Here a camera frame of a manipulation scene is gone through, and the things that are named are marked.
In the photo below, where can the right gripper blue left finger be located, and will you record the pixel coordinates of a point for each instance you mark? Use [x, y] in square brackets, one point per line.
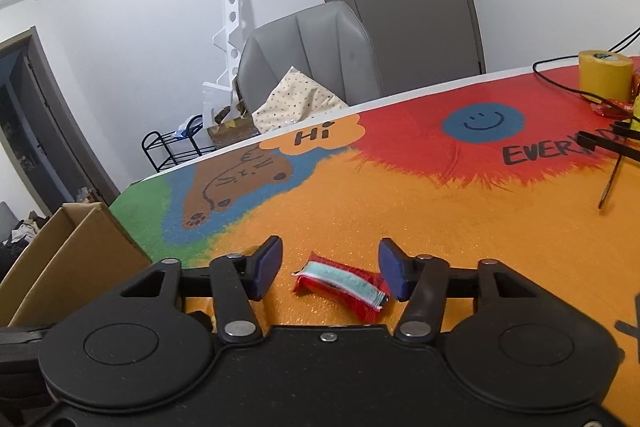
[262, 267]

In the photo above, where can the colourful cat table mat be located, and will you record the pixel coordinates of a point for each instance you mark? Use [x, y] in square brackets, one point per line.
[482, 169]

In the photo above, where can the red teal snack packet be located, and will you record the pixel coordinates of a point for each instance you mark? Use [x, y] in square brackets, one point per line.
[361, 292]

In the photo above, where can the black metal shoe rack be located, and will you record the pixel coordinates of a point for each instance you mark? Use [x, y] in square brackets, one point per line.
[173, 148]

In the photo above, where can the brown cardboard box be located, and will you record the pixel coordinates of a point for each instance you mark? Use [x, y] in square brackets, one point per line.
[80, 254]

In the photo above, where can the yellow plastic bag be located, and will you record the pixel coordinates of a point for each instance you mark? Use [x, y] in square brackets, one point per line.
[635, 118]

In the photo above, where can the cream dotted cushion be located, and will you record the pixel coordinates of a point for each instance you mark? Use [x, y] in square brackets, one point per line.
[296, 98]

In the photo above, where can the brown SF paper bag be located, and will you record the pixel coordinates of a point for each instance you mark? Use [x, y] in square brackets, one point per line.
[230, 121]

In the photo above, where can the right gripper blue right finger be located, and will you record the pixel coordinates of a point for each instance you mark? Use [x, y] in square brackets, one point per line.
[398, 270]

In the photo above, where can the yellow tape roll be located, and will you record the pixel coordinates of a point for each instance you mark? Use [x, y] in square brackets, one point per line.
[604, 74]

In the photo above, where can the grey padded chair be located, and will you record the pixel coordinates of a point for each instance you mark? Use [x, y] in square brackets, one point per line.
[327, 43]

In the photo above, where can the black wire stand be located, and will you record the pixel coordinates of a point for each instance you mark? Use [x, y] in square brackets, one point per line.
[623, 143]

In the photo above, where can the white perforated shelf board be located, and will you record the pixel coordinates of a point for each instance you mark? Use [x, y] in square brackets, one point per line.
[230, 39]

